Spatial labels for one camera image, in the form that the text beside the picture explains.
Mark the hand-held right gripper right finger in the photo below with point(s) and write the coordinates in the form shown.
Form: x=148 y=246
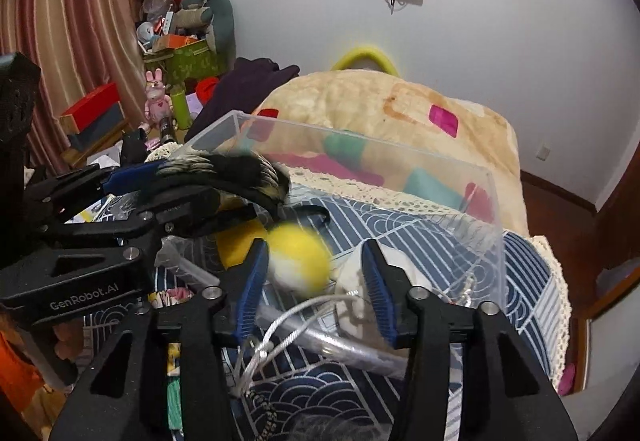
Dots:
x=376 y=301

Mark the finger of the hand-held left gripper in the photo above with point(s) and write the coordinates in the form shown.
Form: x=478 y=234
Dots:
x=190 y=216
x=131 y=176

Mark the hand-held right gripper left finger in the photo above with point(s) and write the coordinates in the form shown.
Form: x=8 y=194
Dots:
x=251 y=293

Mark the yellow black plush toy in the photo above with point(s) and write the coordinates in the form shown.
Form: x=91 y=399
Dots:
x=300 y=257

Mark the clear plastic box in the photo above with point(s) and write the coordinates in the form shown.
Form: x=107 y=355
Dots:
x=450 y=226

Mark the grey flat box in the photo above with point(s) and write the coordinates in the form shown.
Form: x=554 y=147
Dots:
x=100 y=127

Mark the black flashlight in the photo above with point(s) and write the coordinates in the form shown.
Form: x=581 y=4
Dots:
x=166 y=128

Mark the pink bunny toy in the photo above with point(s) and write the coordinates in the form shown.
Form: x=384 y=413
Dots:
x=159 y=101

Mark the red flat box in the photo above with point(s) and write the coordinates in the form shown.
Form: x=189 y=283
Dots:
x=92 y=103

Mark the green bottle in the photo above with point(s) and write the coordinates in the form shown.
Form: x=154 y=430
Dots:
x=181 y=108

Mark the red cloth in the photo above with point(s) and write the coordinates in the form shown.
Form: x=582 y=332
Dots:
x=206 y=88

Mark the green patterned box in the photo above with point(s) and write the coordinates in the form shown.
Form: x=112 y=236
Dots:
x=192 y=62

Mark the dark purple cloth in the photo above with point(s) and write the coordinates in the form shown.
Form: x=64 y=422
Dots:
x=240 y=86

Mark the orange box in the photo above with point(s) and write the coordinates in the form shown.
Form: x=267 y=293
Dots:
x=172 y=42

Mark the striped red curtain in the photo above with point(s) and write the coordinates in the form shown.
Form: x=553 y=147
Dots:
x=75 y=21

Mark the pile of assorted toys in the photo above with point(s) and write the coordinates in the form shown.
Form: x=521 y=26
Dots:
x=155 y=8

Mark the beige blanket with coloured patches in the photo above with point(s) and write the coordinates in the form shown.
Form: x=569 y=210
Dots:
x=350 y=101

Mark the pink cloth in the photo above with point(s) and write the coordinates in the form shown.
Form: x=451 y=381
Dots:
x=567 y=381

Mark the wall socket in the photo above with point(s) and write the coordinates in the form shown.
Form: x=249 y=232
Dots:
x=543 y=152

